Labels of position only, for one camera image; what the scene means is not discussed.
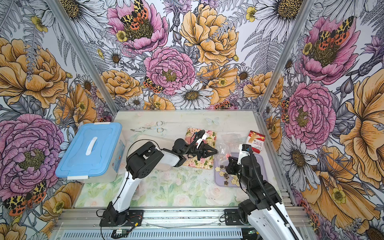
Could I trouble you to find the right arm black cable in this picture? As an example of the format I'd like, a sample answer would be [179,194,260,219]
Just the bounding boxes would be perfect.
[248,146,301,240]

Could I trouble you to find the metal scissors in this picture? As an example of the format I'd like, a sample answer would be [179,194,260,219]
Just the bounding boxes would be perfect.
[131,121,165,133]

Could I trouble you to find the lavender plastic tray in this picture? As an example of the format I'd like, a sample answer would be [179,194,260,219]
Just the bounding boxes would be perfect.
[214,151,267,189]

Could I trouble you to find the pile of flower biscuits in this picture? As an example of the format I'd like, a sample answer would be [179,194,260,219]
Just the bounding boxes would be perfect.
[215,165,240,188]

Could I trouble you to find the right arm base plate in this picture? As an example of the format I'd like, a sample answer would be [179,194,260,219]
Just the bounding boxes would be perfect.
[224,209,249,226]

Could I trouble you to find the blue lidded storage box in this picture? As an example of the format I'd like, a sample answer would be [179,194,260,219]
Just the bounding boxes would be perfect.
[55,122,126,183]

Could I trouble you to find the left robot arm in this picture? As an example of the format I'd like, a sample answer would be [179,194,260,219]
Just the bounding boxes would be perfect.
[103,130,218,226]

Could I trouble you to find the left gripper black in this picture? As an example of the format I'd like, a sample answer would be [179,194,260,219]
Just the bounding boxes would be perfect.
[182,141,219,160]

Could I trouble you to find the ziploc bag pink cookies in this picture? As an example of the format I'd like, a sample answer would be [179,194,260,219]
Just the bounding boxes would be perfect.
[221,133,247,146]

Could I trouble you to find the beige plastic tray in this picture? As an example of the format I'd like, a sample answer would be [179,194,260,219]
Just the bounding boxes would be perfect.
[127,135,174,172]

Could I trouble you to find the bag of mixed snacks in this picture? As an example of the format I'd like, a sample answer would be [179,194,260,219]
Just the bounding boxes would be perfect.
[216,142,239,162]

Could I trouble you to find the red white small box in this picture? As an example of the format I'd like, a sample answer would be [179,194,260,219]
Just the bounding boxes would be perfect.
[246,131,266,154]

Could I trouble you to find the aluminium front rail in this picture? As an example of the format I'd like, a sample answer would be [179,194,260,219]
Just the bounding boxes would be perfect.
[53,206,313,231]

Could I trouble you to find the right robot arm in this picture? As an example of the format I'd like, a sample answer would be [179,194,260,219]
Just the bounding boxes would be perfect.
[224,144,302,240]

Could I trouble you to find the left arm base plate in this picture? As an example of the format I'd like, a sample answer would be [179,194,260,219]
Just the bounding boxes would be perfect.
[100,210,144,227]

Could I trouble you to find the yellow floral tray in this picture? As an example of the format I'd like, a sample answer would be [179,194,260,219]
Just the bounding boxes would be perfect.
[183,128,217,170]

